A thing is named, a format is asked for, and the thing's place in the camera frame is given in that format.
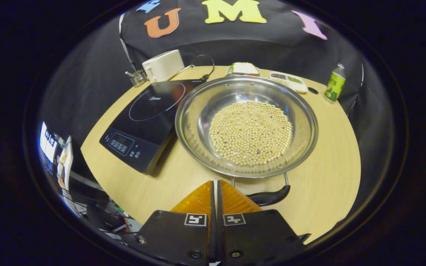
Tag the black desk grommet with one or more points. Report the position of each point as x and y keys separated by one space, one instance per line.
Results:
x=313 y=90

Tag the green label drink bottle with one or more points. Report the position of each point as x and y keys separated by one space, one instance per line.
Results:
x=335 y=85

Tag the stainless steel pot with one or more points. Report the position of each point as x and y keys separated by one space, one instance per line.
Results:
x=198 y=111

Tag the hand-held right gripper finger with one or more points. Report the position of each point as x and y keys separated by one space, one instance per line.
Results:
x=213 y=207
x=219 y=207

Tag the pale green sandwich plate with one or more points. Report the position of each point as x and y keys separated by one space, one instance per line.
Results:
x=229 y=73

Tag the white toaster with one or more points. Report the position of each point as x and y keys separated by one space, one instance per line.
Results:
x=163 y=64

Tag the white divided dish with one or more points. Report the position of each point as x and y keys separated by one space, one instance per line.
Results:
x=301 y=88

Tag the black induction cooktop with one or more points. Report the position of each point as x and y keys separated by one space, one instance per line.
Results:
x=142 y=125

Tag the portion of dark red beans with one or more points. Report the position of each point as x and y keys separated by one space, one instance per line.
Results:
x=278 y=76

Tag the portion of green mung beans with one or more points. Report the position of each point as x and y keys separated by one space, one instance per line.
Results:
x=294 y=79

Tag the white bread sandwich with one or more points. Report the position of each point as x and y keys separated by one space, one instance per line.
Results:
x=245 y=68

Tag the white box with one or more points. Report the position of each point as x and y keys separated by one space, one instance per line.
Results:
x=66 y=162
x=48 y=142

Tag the pile of soybeans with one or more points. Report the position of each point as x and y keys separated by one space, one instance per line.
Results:
x=250 y=133

